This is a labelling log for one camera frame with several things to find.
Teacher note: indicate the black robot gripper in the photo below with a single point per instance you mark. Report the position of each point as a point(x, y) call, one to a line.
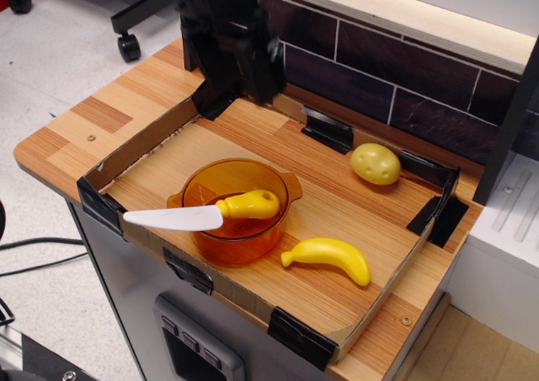
point(231, 38)

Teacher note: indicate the yellow handled white toy knife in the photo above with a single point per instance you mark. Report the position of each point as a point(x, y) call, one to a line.
point(255, 204)

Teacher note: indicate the orange transparent plastic pot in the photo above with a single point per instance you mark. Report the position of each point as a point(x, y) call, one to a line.
point(238, 241)

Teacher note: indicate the cardboard fence with black tape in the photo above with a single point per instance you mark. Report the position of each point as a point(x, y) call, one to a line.
point(314, 311)

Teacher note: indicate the black chair base with caster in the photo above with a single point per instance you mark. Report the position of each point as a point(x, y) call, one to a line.
point(128, 45)

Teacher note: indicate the yellow toy potato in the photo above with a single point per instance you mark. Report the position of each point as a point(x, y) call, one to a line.
point(376, 164)

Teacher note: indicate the yellow toy banana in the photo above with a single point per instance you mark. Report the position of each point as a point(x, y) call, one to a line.
point(333, 252)

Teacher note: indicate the black caster wheel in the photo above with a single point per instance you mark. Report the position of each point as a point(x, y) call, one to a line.
point(20, 6)

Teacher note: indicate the grey control panel with buttons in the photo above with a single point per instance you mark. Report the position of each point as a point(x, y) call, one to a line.
point(194, 352)

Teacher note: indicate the black vertical post right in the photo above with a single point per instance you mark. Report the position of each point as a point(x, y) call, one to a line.
point(511, 132)

